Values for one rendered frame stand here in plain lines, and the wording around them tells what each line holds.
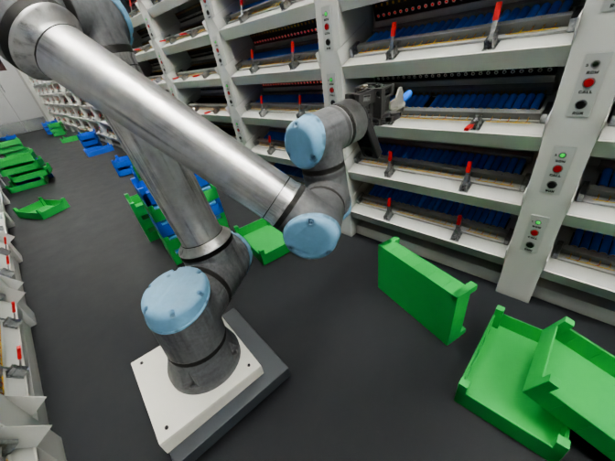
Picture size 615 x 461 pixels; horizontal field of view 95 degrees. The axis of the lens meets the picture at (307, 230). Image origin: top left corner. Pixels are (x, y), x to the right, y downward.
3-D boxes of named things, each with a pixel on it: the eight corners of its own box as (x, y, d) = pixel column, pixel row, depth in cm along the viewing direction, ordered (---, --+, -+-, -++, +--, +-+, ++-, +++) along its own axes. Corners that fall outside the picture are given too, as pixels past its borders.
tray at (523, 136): (539, 151, 72) (547, 119, 65) (348, 134, 110) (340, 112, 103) (563, 102, 78) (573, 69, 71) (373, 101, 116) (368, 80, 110)
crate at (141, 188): (147, 207, 118) (138, 189, 113) (137, 194, 132) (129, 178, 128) (214, 182, 132) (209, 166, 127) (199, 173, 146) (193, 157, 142)
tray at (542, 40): (566, 66, 62) (587, -9, 52) (344, 79, 100) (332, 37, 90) (591, 17, 68) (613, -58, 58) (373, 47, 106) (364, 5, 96)
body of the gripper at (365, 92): (397, 82, 63) (366, 95, 56) (394, 122, 68) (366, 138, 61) (367, 81, 67) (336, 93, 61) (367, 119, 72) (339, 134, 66)
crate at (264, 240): (300, 246, 134) (297, 232, 130) (264, 265, 126) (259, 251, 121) (270, 223, 156) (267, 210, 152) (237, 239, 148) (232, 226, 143)
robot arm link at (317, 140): (287, 171, 58) (274, 121, 53) (326, 150, 65) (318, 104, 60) (320, 176, 52) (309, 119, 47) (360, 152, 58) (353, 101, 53)
